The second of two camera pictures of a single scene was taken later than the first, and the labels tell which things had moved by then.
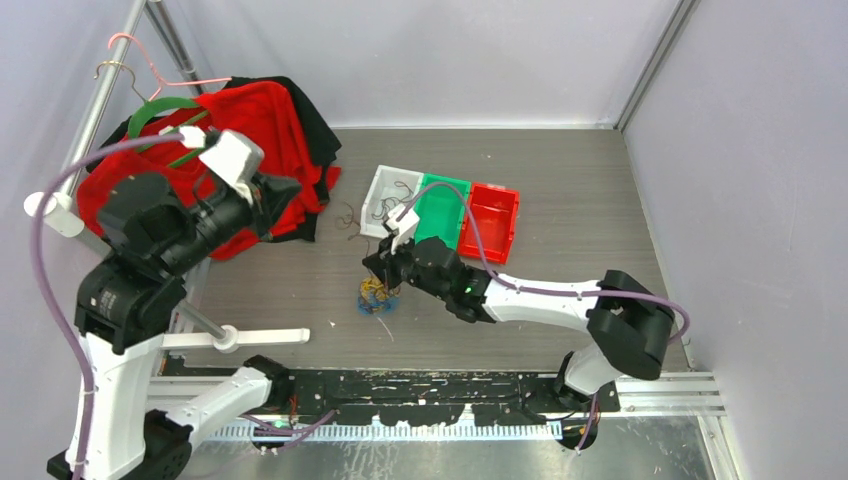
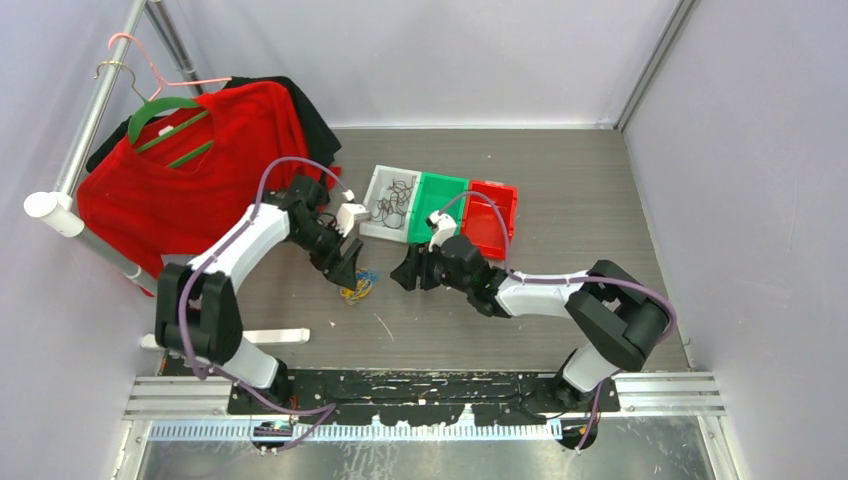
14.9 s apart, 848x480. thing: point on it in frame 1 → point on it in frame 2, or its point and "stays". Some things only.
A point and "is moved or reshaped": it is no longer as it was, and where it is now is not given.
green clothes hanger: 156,106 stays
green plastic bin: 440,209 stays
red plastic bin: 495,211 stays
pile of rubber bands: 373,284 → 362,288
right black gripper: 384,266 → 418,259
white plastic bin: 389,189 stays
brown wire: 348,223 is moved or reshaped
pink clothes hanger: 163,83 stays
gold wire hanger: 123,64 stays
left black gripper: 270,195 → 344,271
